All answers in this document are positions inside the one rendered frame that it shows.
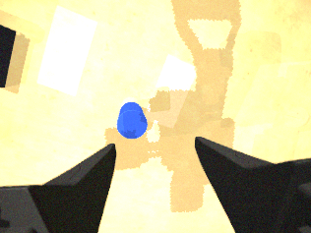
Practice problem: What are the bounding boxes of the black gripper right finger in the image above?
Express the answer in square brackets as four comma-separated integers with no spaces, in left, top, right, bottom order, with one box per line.
[195,137,311,233]

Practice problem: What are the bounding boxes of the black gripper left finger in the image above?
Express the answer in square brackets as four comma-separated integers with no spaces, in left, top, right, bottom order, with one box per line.
[0,144,116,233]

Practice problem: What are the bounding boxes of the blue cylinder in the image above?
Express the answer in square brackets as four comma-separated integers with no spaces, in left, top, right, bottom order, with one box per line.
[116,102,148,140]

